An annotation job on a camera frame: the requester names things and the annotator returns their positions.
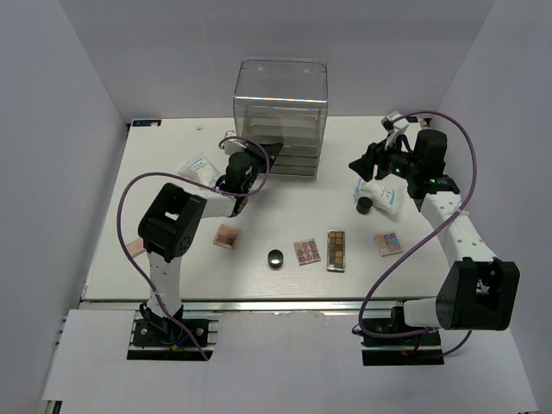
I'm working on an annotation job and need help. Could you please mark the pink blush compact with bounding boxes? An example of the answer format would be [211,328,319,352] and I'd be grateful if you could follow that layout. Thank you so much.
[126,238,145,258]

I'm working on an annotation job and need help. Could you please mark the clear acrylic drawer organizer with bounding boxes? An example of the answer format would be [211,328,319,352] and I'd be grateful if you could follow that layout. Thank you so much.
[233,58,329,179]

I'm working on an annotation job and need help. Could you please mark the aluminium table rail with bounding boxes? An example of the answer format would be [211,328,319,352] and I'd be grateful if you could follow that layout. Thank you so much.
[77,298,432,315]

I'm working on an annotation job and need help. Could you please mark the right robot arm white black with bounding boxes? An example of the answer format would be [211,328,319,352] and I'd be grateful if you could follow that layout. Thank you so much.
[349,129,520,344]

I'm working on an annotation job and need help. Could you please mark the black jar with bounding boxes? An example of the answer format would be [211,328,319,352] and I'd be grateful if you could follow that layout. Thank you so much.
[355,197,373,215]
[267,249,284,269]

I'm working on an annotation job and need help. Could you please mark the left blue table label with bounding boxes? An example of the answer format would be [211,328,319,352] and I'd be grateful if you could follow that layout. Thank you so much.
[131,119,161,128]

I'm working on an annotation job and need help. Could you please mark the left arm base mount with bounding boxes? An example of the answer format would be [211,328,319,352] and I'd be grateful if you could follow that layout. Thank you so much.
[127,303,217,361]

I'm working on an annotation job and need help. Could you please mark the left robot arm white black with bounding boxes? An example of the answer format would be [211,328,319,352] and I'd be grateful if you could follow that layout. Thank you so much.
[138,142,284,344]

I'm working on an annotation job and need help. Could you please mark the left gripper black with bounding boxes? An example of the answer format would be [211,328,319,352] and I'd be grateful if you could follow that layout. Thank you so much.
[240,140,281,193]

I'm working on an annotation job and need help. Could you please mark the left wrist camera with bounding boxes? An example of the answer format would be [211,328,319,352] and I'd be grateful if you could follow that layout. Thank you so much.
[218,130,246,155]

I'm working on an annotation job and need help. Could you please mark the black jar near right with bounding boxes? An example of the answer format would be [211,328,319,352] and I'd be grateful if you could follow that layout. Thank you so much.
[355,197,373,215]

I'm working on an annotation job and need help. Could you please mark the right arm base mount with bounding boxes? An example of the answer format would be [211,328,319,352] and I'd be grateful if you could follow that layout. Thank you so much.
[351,324,444,367]

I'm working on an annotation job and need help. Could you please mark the four-pan brown eyeshadow palette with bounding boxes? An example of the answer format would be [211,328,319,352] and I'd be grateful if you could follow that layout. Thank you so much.
[213,224,241,249]

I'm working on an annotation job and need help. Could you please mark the cotton pad pack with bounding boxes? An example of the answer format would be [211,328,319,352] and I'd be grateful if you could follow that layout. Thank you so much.
[178,152,221,187]
[354,179,405,216]

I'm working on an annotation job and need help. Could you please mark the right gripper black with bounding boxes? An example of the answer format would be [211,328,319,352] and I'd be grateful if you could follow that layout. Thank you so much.
[348,133,420,182]

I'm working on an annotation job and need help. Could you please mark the nine-pan pink eyeshadow palette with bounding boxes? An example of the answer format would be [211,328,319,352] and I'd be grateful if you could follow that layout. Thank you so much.
[293,239,321,266]

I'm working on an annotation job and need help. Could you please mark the colourful pastel eyeshadow palette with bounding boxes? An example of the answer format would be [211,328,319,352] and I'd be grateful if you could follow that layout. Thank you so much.
[373,231,403,257]

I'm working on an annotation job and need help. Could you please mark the long brown eyeshadow palette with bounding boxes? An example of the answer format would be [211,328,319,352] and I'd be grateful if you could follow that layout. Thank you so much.
[326,229,346,273]

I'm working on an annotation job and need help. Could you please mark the black jar centre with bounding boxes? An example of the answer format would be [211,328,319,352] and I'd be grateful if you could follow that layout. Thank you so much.
[267,249,284,269]

